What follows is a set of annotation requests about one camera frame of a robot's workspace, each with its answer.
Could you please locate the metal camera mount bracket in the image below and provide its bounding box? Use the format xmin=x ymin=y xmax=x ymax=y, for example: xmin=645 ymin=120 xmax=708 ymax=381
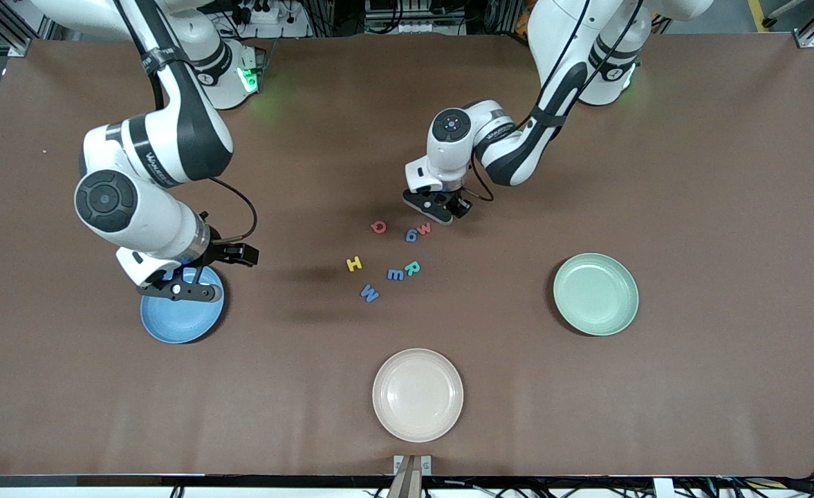
xmin=394 ymin=454 xmax=433 ymax=498

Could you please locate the green plate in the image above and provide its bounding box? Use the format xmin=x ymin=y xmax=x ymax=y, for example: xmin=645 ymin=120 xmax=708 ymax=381
xmin=553 ymin=252 xmax=640 ymax=337

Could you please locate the white power strip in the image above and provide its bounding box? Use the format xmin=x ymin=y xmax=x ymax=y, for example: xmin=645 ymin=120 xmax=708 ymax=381
xmin=230 ymin=0 xmax=311 ymax=39

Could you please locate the blue plate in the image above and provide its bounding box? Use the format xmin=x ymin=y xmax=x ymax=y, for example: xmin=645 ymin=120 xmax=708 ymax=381
xmin=140 ymin=266 xmax=225 ymax=344

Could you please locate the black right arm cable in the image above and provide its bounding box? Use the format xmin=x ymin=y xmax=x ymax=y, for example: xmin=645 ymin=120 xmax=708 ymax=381
xmin=113 ymin=0 xmax=258 ymax=244

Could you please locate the background equipment rack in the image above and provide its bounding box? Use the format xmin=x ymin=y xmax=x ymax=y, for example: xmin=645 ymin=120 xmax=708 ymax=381
xmin=362 ymin=0 xmax=473 ymax=35

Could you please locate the beige plate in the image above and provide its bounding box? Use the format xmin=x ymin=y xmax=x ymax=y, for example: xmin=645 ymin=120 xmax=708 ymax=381
xmin=372 ymin=348 xmax=464 ymax=443

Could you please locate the black table edge rail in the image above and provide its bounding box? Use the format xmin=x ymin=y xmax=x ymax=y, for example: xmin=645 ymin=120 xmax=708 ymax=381
xmin=0 ymin=474 xmax=814 ymax=490

